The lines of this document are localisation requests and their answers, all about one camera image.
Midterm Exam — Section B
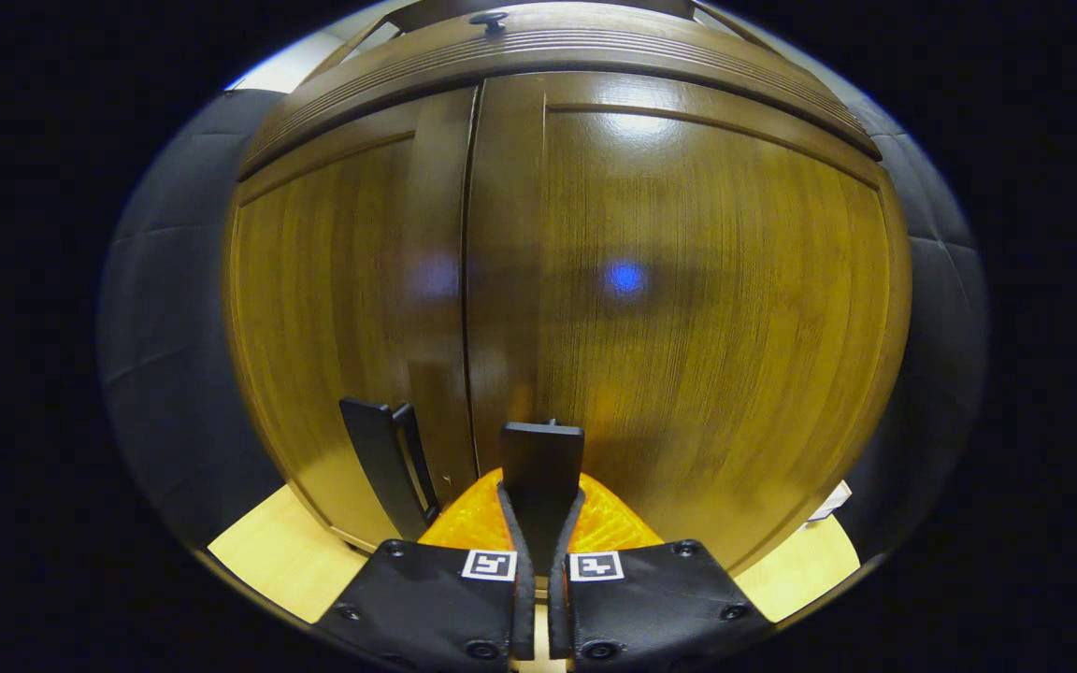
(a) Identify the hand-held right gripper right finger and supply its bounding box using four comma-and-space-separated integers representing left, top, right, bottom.
548, 472, 773, 673

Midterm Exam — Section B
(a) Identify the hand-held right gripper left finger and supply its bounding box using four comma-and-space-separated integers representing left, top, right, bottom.
314, 469, 537, 673

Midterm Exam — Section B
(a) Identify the black door handle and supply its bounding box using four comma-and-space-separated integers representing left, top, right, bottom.
339, 397, 441, 543
499, 421, 586, 576

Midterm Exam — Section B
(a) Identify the wooden double-door shoe cabinet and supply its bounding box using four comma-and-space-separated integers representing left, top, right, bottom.
223, 0, 913, 576

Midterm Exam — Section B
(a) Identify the wooden shoe cabinet door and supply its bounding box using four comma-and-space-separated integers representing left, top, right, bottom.
225, 86, 481, 552
464, 72, 913, 576

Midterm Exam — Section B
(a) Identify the black backdrop cloth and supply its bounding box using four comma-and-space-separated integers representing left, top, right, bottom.
97, 89, 988, 562

